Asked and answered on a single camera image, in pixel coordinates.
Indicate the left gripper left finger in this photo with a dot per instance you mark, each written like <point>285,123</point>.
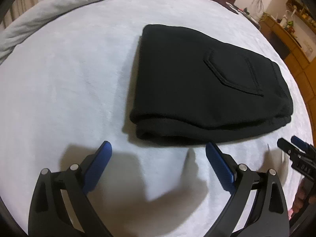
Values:
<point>48,215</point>

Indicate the wooden cabinet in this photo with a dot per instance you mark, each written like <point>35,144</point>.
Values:
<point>282,36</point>

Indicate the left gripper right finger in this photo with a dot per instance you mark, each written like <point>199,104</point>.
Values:
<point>269,214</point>

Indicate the right hand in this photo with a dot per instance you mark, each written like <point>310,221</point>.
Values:
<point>300,197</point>

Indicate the black pants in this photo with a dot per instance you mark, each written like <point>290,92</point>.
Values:
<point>193,89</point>

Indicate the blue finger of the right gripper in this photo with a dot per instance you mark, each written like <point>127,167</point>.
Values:
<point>299,143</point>

